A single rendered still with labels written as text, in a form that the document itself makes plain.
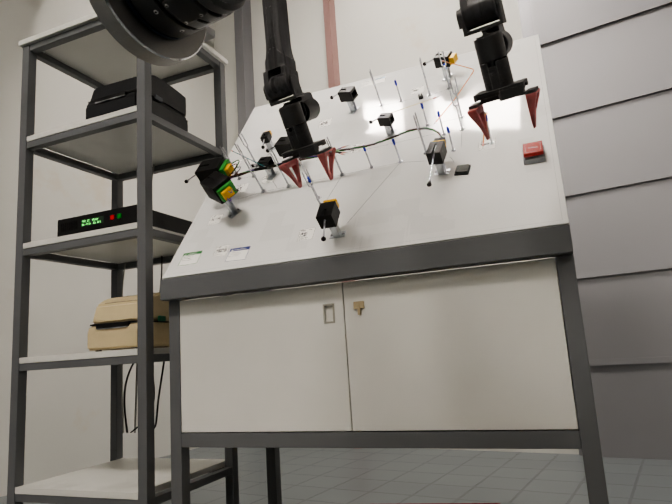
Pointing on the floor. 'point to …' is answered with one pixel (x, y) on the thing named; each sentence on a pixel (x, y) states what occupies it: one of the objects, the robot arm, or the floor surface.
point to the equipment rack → (88, 483)
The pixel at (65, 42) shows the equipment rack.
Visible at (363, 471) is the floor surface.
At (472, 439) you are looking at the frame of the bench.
